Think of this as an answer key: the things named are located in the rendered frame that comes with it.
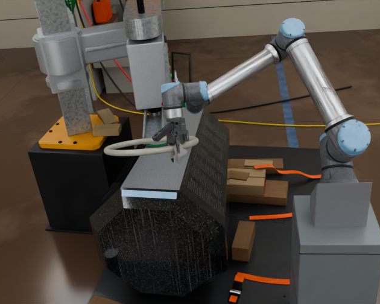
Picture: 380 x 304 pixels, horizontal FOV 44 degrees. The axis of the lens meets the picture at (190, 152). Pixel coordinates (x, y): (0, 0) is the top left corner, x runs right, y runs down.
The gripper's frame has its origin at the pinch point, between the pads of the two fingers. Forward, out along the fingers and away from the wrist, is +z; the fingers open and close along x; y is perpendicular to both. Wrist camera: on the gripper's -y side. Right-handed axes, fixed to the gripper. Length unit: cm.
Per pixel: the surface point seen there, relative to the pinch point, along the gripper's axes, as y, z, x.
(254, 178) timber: 132, 47, 108
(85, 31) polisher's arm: 12, -79, 130
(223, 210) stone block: 50, 43, 36
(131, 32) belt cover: 12, -67, 55
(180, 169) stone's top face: 32, 16, 52
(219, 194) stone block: 54, 35, 45
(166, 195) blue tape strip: 14.5, 26.1, 40.1
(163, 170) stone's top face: 24, 15, 58
